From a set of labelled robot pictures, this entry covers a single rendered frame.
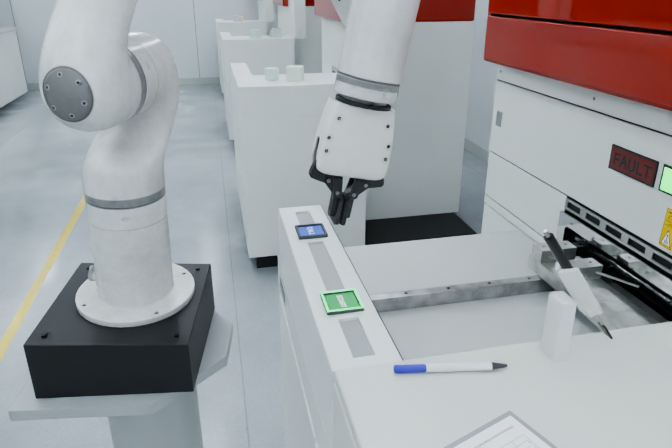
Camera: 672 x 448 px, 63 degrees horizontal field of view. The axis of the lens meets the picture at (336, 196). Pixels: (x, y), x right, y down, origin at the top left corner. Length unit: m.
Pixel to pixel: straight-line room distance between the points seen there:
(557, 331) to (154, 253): 0.59
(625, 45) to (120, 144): 0.84
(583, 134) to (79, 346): 1.01
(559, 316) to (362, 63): 0.39
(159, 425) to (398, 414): 0.53
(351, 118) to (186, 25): 8.01
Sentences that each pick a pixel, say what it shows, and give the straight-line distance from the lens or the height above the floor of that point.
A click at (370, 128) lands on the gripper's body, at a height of 1.23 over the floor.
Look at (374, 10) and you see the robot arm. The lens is 0.69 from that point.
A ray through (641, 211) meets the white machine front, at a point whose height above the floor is 1.02.
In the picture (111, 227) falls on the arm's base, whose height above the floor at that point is 1.07.
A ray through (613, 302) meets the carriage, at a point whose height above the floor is 0.88.
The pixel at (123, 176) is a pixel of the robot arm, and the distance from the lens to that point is 0.85.
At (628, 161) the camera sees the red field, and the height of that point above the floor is 1.10.
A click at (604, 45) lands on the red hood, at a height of 1.31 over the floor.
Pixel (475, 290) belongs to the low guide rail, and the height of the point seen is 0.84.
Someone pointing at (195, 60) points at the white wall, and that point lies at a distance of 8.73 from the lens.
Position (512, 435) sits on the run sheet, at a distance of 0.66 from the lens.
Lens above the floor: 1.41
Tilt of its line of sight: 21 degrees down
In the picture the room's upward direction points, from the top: straight up
